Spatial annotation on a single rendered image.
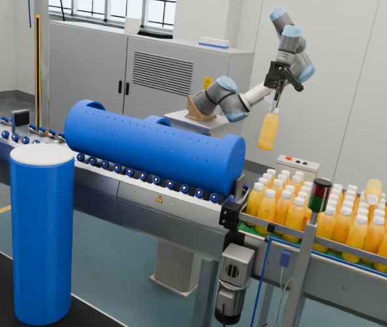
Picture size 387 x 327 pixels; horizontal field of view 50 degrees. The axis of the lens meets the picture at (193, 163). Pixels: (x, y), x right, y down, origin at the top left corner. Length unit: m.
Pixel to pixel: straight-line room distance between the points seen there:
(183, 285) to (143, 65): 2.10
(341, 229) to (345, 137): 2.91
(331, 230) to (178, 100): 2.38
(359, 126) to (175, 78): 1.94
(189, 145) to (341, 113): 2.90
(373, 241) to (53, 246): 1.41
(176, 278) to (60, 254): 0.91
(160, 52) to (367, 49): 2.00
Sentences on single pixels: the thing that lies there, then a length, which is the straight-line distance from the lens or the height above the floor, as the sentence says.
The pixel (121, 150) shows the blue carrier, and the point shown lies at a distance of 2.01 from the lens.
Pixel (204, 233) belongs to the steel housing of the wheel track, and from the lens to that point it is 1.97.
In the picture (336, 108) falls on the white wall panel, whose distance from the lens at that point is 4.57.
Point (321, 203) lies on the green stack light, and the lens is 1.46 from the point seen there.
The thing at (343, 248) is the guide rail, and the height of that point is 0.97.
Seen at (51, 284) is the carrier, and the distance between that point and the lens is 2.25.
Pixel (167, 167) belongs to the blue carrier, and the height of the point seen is 1.05.
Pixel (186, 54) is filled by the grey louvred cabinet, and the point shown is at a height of 1.37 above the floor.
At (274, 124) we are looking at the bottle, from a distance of 1.86.
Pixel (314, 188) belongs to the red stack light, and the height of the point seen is 1.24.
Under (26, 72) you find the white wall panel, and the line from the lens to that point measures 7.31.
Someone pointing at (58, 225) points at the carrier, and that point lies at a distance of 2.08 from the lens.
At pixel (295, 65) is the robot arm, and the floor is 1.53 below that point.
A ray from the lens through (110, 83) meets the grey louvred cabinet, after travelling 4.28.
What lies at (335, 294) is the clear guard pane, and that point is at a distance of 1.74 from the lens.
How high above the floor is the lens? 1.74
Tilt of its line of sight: 20 degrees down
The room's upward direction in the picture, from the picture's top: 7 degrees clockwise
